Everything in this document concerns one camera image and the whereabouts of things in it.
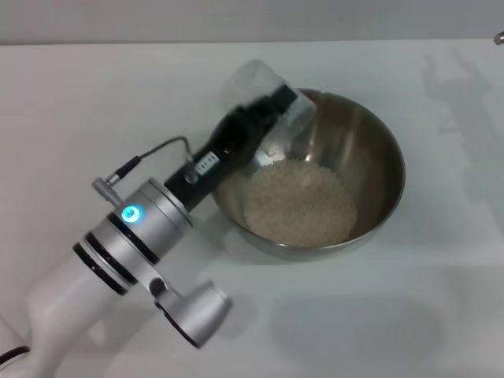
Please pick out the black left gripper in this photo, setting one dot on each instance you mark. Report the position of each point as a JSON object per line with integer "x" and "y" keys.
{"x": 232, "y": 145}

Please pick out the clear plastic measuring cup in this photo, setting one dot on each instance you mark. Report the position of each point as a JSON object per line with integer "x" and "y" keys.
{"x": 252, "y": 78}

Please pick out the white rice grains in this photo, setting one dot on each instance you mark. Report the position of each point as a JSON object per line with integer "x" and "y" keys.
{"x": 299, "y": 201}

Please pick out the stainless steel mixing bowl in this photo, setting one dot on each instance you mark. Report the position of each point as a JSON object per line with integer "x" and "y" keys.
{"x": 374, "y": 165}

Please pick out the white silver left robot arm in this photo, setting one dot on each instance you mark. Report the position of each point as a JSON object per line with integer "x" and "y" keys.
{"x": 114, "y": 244}

